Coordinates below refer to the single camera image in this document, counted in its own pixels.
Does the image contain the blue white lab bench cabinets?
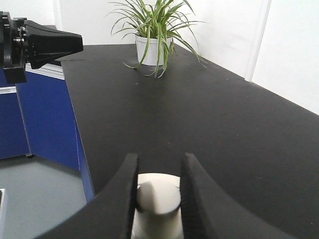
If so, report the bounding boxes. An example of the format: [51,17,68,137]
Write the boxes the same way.
[0,24,96,205]

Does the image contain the potted spider plant near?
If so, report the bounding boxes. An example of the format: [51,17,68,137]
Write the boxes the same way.
[109,0,206,78]

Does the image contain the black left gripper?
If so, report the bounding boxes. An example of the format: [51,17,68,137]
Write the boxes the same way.
[0,11,83,84]

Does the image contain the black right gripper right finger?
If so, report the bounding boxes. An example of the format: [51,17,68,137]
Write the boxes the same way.
[180,153,292,239]

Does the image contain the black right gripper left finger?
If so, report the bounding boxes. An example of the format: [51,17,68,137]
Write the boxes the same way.
[38,153,139,239]

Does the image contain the glass jar with cream lid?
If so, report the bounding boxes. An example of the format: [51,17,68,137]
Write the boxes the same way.
[131,173,183,239]

